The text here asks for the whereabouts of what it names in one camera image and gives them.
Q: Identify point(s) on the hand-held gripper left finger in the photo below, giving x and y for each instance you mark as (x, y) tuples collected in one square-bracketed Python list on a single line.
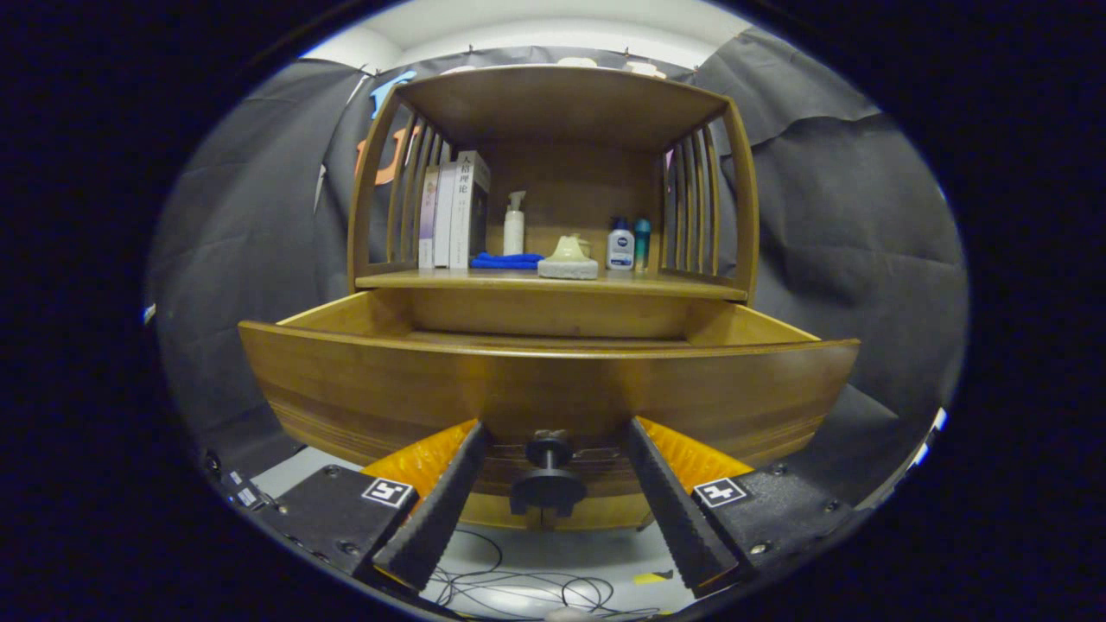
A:
[(445, 510)]

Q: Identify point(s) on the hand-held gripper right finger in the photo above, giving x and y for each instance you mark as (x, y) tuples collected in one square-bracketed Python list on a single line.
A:
[(674, 510)]

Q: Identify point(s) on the black drawer knob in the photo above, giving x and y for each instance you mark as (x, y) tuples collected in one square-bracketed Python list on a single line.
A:
[(549, 479)]

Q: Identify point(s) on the wooden drawer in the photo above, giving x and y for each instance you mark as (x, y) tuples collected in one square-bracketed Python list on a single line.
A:
[(389, 389)]

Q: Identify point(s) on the wooden countertop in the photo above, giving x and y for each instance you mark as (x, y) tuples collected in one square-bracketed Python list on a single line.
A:
[(657, 283)]

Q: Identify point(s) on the wooden cabinet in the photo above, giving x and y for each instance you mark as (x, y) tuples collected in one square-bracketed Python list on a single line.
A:
[(562, 104)]

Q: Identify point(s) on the yellow floor tape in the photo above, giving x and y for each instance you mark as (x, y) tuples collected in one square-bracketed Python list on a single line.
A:
[(652, 576)]

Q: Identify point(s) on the blue folded cloth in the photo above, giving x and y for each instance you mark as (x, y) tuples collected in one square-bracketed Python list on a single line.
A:
[(505, 260)]

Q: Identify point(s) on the white lotion bottle blue cap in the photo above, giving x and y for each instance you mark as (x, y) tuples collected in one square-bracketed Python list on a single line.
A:
[(619, 249)]

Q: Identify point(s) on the teal bottle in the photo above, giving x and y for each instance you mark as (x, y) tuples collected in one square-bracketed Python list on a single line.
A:
[(642, 242)]

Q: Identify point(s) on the thin lilac book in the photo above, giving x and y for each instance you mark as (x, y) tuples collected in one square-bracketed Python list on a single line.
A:
[(427, 220)]

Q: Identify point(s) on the white pump bottle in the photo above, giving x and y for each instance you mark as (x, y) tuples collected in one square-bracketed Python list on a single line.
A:
[(514, 226)]

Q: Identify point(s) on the thin white book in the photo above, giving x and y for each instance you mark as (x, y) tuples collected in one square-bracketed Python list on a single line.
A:
[(445, 216)]

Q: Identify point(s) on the thick book with dark cover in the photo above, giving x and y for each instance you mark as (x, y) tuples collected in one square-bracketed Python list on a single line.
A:
[(471, 207)]

